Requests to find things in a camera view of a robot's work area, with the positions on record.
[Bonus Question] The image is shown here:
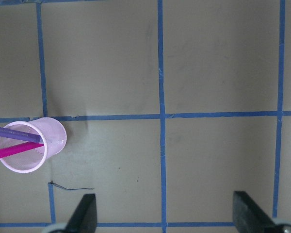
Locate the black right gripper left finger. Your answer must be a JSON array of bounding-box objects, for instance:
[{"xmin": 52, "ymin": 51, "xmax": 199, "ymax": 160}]
[{"xmin": 64, "ymin": 194, "xmax": 97, "ymax": 233}]

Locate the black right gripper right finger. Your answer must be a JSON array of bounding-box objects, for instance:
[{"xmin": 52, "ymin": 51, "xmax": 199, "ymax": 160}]
[{"xmin": 232, "ymin": 191, "xmax": 278, "ymax": 233}]

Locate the purple highlighter pen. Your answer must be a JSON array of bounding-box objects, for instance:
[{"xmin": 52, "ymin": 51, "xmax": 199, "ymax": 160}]
[{"xmin": 0, "ymin": 127, "xmax": 43, "ymax": 144}]

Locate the pink mesh cup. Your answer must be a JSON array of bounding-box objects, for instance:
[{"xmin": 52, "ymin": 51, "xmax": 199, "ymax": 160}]
[{"xmin": 0, "ymin": 117, "xmax": 67, "ymax": 173}]

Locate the pink highlighter pen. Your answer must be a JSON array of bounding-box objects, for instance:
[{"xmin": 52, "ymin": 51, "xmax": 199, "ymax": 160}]
[{"xmin": 0, "ymin": 142, "xmax": 44, "ymax": 159}]

